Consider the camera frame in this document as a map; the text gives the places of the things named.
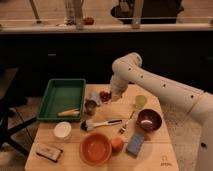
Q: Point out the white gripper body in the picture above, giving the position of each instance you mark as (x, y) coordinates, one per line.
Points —
(117, 87)

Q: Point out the red grapes bunch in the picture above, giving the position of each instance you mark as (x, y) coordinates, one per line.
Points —
(105, 96)

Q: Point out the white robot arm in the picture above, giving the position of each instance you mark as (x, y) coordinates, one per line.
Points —
(195, 102)

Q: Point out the white paper cup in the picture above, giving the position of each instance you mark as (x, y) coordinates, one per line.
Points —
(63, 130)

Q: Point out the metal can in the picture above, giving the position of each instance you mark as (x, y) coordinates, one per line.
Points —
(90, 107)

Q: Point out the dark red bowl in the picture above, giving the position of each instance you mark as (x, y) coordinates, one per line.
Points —
(149, 120)

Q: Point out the black white brush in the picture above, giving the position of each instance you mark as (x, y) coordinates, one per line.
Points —
(89, 125)

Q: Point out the orange fruit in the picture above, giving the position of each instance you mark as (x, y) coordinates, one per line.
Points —
(117, 144)

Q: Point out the green plastic tray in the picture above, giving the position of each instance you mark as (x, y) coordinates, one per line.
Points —
(62, 95)

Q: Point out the blue sponge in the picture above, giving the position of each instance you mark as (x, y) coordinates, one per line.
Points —
(134, 145)

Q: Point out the orange bowl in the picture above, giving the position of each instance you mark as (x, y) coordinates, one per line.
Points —
(95, 149)

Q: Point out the red object on shelf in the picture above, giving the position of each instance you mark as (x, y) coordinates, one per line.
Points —
(88, 21)

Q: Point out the black office chair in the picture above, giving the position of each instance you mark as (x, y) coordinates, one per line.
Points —
(6, 133)

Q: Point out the green handled fork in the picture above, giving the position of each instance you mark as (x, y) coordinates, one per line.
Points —
(139, 103)

